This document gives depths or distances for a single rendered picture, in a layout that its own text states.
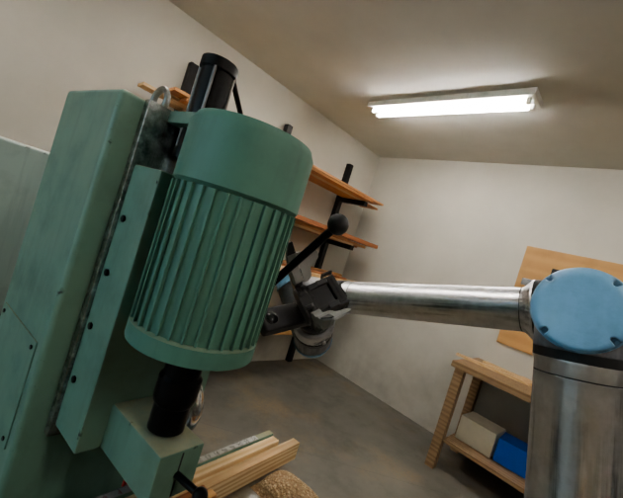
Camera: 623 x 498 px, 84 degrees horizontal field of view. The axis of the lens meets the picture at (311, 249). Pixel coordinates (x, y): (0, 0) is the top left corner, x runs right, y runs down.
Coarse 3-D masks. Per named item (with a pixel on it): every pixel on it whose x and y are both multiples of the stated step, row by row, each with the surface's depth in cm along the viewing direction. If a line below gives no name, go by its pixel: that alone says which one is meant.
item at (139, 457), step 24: (120, 408) 51; (144, 408) 53; (120, 432) 50; (144, 432) 48; (192, 432) 51; (120, 456) 49; (144, 456) 46; (168, 456) 45; (192, 456) 48; (144, 480) 45; (168, 480) 46; (192, 480) 49
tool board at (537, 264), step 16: (528, 256) 309; (544, 256) 301; (560, 256) 293; (576, 256) 286; (528, 272) 306; (544, 272) 298; (608, 272) 270; (512, 336) 305; (528, 336) 297; (528, 352) 295
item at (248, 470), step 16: (272, 448) 75; (288, 448) 77; (240, 464) 67; (256, 464) 68; (272, 464) 73; (208, 480) 60; (224, 480) 62; (240, 480) 66; (176, 496) 55; (224, 496) 63
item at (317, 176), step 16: (192, 64) 256; (192, 80) 259; (160, 96) 232; (176, 96) 221; (288, 128) 329; (320, 176) 318; (336, 192) 375; (352, 192) 347; (336, 208) 401; (304, 224) 313; (320, 224) 320; (336, 240) 370; (352, 240) 373; (320, 256) 402; (320, 272) 348; (288, 352) 406
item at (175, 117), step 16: (208, 64) 54; (224, 64) 54; (208, 80) 54; (224, 80) 55; (192, 96) 56; (208, 96) 54; (224, 96) 56; (176, 112) 54; (192, 112) 52; (176, 144) 56
